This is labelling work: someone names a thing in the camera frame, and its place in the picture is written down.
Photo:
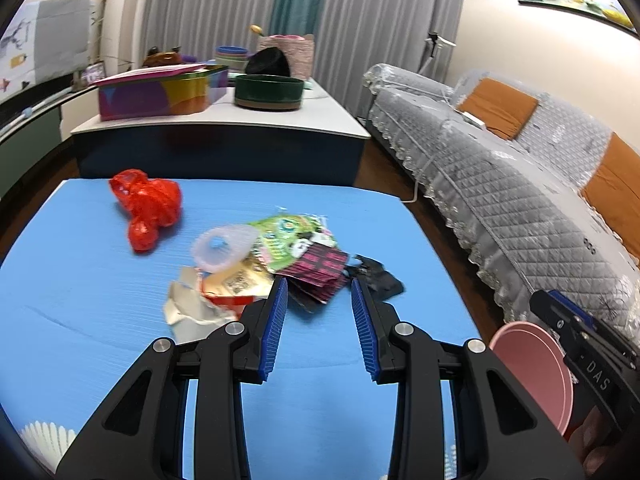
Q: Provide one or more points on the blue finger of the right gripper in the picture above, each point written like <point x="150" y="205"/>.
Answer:
<point x="570" y="305"/>

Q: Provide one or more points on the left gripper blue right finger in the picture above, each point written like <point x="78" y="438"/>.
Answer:
<point x="362" y="308"/>

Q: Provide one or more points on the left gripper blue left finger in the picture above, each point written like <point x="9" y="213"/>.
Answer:
<point x="270" y="327"/>

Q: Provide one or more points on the black plastic wrapper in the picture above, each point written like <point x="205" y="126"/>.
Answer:
<point x="382" y="284"/>

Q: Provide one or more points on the beige qr code packet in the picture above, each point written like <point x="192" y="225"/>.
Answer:
<point x="239" y="285"/>

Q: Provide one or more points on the pink black snack wrapper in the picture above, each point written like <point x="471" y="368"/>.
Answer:
<point x="319" y="272"/>

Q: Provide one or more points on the green panda snack packet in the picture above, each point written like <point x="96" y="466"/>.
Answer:
<point x="284" y="238"/>

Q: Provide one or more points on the clear plastic lid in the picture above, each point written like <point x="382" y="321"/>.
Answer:
<point x="219" y="248"/>

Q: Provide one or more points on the red plastic bag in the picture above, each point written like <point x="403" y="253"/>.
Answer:
<point x="152" y="204"/>

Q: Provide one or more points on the pink trash bin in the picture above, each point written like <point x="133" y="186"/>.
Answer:
<point x="536" y="360"/>

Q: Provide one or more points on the person's right hand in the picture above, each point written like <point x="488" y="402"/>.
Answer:
<point x="597" y="449"/>

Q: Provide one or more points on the grey quilted sofa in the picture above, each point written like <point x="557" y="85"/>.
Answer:
<point x="514" y="206"/>

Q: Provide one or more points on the orange cushion near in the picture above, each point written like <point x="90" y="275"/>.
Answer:
<point x="613" y="191"/>

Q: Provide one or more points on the orange cushion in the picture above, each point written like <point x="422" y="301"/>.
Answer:
<point x="503" y="109"/>
<point x="613" y="191"/>

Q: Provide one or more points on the blue patterned table cloth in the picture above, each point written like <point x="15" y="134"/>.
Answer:
<point x="78" y="306"/>

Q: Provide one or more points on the white coffee table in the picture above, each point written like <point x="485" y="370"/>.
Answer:
<point x="321" y="143"/>

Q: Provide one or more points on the orange cushion far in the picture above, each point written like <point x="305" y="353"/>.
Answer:
<point x="503" y="109"/>

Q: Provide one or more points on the dark green round tin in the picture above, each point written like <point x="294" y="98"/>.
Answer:
<point x="268" y="92"/>

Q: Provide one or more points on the colourful rectangular tin box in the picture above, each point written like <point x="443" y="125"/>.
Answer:
<point x="170" y="90"/>

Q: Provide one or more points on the stacked coloured bowls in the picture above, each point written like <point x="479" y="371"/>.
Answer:
<point x="234" y="57"/>

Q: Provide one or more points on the brown teapot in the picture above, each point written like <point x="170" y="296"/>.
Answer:
<point x="155" y="57"/>

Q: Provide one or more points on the white floor lamp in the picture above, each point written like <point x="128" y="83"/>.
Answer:
<point x="434" y="44"/>

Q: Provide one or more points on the white tv cabinet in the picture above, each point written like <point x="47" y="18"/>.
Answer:
<point x="39" y="129"/>

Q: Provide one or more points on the white standing air conditioner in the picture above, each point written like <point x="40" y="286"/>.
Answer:
<point x="120" y="42"/>

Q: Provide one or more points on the grey curtain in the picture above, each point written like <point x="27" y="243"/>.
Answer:
<point x="352" y="35"/>

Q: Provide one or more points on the covered television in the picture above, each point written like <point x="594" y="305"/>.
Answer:
<point x="46" y="39"/>

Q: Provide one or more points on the small photo frame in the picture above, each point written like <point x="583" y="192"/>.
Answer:
<point x="93" y="73"/>

